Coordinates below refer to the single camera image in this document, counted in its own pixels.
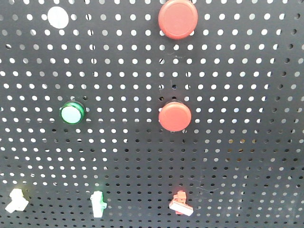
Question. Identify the red mushroom button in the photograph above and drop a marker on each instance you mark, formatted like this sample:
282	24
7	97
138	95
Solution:
178	18
175	116

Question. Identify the green white rotary knob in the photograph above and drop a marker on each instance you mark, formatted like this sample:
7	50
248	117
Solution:
98	204

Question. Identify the red white rotary knob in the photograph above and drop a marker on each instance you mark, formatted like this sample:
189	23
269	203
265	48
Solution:
179	205

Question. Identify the upper red mushroom button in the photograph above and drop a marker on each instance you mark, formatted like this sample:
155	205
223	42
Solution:
178	18

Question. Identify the green round push button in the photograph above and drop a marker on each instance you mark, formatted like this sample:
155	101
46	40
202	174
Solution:
72	112

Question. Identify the black perforated pegboard panel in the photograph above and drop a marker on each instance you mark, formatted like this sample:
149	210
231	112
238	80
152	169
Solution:
241	74

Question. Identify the yellow white rotary knob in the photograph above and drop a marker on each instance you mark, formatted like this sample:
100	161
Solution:
18	202

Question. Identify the lower red mushroom button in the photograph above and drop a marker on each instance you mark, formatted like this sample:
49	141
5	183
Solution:
175	116

